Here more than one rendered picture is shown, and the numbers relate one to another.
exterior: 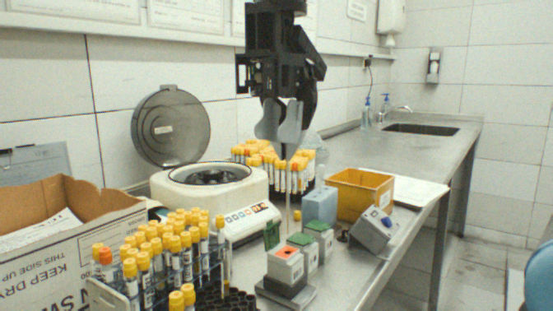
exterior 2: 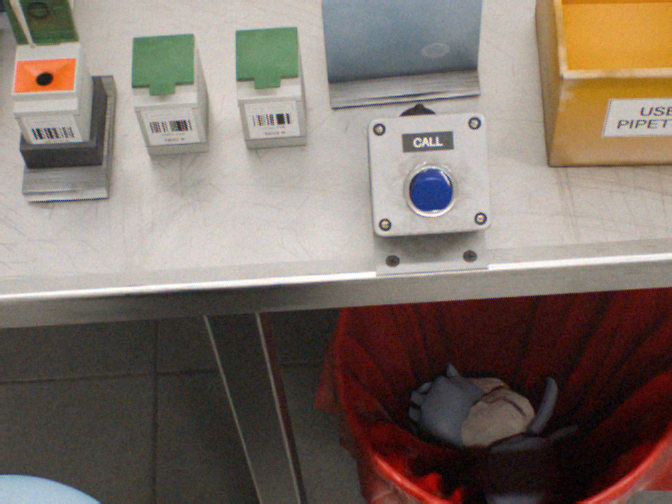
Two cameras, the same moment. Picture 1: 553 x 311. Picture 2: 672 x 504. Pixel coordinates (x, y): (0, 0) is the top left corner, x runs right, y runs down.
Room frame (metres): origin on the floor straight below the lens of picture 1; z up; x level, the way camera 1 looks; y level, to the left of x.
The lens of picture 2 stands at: (0.39, -0.53, 1.60)
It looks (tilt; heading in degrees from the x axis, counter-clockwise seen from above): 61 degrees down; 59
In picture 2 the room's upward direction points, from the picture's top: 6 degrees counter-clockwise
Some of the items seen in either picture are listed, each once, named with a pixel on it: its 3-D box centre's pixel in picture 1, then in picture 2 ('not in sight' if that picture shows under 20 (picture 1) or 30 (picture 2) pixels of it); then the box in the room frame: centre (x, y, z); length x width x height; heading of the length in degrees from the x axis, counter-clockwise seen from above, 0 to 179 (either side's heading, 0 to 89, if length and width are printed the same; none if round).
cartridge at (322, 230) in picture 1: (318, 240); (271, 88); (0.63, -0.08, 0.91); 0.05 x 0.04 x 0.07; 56
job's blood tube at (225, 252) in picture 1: (225, 279); not in sight; (0.47, 0.08, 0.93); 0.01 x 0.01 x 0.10; 57
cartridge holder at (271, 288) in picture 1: (285, 284); (66, 128); (0.51, -0.01, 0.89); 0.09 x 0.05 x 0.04; 55
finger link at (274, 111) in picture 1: (268, 130); not in sight; (0.49, 0.02, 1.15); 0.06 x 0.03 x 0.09; 145
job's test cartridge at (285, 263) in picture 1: (285, 268); (57, 103); (0.51, -0.01, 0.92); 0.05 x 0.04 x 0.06; 55
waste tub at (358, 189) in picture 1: (360, 196); (650, 36); (0.83, -0.20, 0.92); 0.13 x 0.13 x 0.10; 53
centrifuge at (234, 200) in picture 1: (216, 196); not in sight; (0.80, 0.15, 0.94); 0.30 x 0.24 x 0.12; 47
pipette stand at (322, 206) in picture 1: (319, 214); (399, 14); (0.72, -0.09, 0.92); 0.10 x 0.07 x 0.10; 148
